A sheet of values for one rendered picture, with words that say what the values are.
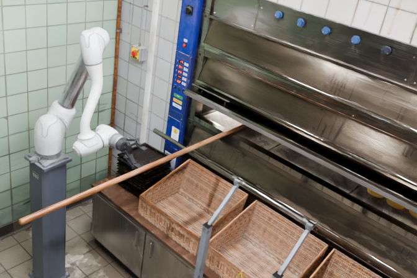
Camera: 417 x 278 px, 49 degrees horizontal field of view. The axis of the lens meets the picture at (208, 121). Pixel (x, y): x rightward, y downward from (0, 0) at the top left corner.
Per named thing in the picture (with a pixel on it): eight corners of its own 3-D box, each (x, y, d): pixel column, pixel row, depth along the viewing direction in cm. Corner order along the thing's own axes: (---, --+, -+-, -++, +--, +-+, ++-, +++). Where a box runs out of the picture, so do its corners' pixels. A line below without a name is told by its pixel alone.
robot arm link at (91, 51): (102, 64, 253) (107, 56, 265) (96, 32, 245) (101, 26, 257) (79, 66, 253) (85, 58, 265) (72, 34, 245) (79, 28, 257)
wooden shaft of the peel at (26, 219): (21, 226, 200) (20, 221, 199) (17, 223, 202) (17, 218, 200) (250, 126, 322) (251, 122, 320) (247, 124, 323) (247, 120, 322)
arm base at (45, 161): (20, 157, 276) (20, 149, 274) (51, 146, 293) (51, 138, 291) (38, 170, 267) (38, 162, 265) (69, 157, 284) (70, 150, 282)
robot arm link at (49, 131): (30, 154, 271) (29, 121, 262) (40, 139, 288) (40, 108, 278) (58, 157, 272) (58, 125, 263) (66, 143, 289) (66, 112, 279)
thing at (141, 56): (137, 56, 349) (138, 43, 345) (146, 60, 344) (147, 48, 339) (130, 57, 344) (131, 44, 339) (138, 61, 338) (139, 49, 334)
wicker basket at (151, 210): (185, 188, 347) (189, 157, 334) (242, 226, 316) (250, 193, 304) (136, 213, 312) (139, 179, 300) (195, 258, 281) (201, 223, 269)
